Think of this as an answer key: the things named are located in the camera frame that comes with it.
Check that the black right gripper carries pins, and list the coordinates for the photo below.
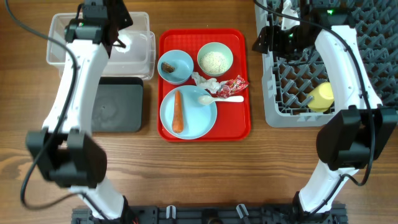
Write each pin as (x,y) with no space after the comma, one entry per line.
(269,37)

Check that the brown food scrap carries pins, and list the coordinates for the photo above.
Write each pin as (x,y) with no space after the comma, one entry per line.
(167,68)

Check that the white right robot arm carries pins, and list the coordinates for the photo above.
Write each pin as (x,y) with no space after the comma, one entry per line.
(356,135)

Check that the orange carrot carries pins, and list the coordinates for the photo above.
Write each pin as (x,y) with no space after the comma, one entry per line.
(178,123)

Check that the red snack wrapper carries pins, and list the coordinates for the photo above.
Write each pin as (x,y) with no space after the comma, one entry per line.
(232,87)

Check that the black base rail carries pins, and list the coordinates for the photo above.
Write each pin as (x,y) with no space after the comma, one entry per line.
(277,213)

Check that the green bowl with rice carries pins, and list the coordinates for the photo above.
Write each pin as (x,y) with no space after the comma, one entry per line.
(215,59)

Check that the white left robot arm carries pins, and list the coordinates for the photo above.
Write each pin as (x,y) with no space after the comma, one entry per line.
(64,150)

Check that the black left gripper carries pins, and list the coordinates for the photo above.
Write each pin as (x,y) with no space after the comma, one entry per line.
(125,17)

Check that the white plastic spoon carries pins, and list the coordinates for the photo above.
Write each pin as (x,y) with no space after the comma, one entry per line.
(207,99)

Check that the yellow plastic cup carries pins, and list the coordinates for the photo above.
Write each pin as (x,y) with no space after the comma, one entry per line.
(322,98)

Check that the white tissue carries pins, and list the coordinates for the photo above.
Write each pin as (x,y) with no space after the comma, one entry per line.
(212,85)

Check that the light blue plate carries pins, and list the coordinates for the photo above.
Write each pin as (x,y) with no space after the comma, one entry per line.
(198,119)

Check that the clear plastic bin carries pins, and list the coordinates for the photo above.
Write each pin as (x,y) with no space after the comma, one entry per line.
(137,59)

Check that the light blue bowl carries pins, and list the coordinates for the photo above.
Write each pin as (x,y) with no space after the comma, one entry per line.
(181,62)

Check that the red plastic tray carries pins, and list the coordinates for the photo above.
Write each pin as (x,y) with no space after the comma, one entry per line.
(233,122)

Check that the grey dishwasher rack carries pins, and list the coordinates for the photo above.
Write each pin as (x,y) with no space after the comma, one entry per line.
(286,84)

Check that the black plastic bin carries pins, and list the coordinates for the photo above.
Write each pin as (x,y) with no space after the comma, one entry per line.
(118,105)

